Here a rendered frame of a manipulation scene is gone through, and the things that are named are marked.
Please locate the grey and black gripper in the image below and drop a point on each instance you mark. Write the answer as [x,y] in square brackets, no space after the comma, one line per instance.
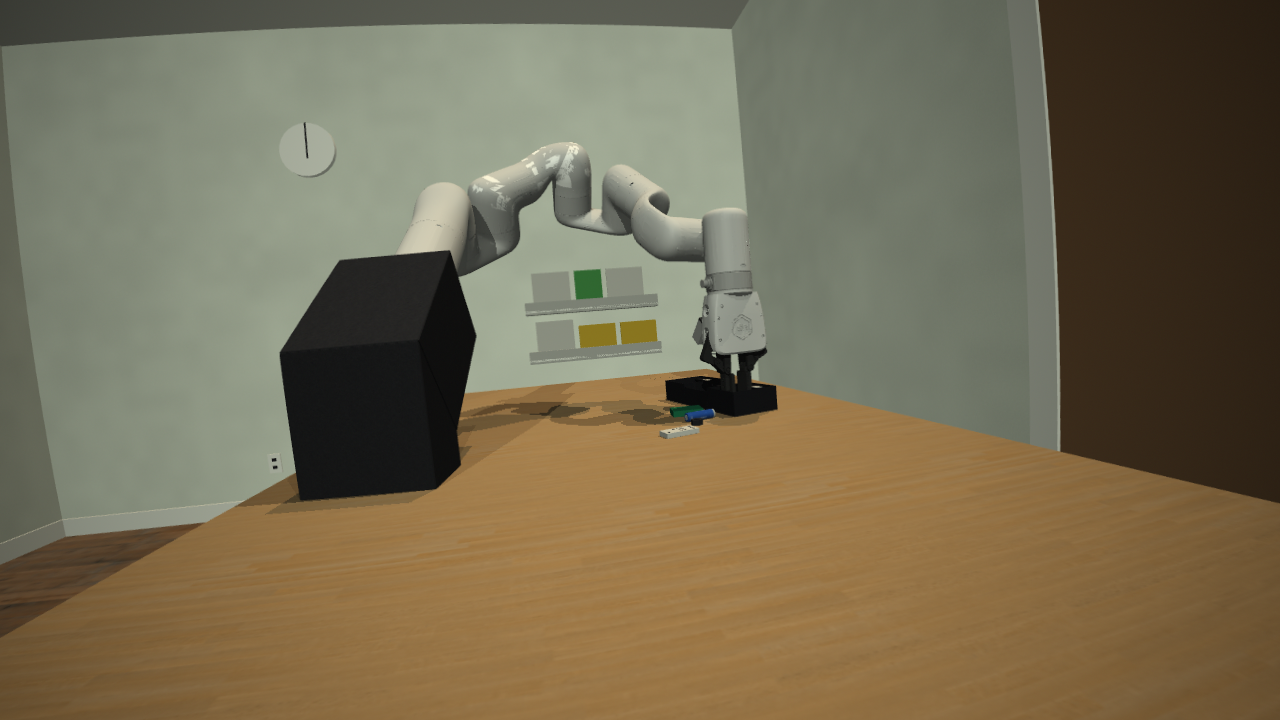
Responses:
[735,328]

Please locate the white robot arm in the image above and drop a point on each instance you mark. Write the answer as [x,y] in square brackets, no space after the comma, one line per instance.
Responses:
[443,212]

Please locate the white domino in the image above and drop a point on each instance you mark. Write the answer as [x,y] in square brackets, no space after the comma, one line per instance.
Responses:
[679,431]

